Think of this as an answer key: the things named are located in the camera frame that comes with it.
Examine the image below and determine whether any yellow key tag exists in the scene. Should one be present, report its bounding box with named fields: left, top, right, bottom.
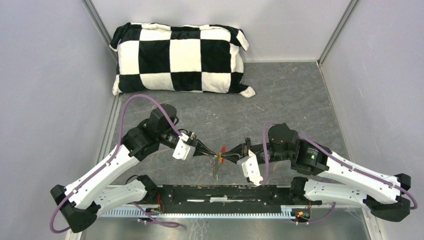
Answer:
left=213, top=155, right=224, bottom=164

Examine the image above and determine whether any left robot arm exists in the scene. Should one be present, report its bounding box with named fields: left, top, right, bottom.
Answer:
left=50, top=104, right=216, bottom=233

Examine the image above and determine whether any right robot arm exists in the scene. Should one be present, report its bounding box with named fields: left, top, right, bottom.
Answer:
left=219, top=121, right=418, bottom=222

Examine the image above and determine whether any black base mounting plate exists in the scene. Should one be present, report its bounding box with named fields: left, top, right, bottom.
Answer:
left=137, top=175, right=323, bottom=214

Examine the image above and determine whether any black white checkered pillow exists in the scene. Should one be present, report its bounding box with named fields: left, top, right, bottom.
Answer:
left=109, top=22, right=255, bottom=98

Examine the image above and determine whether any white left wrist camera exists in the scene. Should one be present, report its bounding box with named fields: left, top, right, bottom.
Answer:
left=172, top=131, right=197, bottom=161

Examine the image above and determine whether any white slotted cable duct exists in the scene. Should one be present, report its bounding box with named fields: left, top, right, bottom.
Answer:
left=101, top=206, right=295, bottom=220

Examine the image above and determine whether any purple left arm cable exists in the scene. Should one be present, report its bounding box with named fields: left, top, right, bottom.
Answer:
left=49, top=94, right=183, bottom=234

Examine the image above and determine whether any left aluminium frame rail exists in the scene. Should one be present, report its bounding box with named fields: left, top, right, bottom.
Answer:
left=82, top=0, right=118, bottom=63

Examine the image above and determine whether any aluminium frame rail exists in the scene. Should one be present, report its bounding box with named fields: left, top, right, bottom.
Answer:
left=316, top=0, right=360, bottom=68
left=82, top=0, right=118, bottom=63

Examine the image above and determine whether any right aluminium frame rail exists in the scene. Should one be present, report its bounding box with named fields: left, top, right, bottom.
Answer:
left=316, top=0, right=360, bottom=68

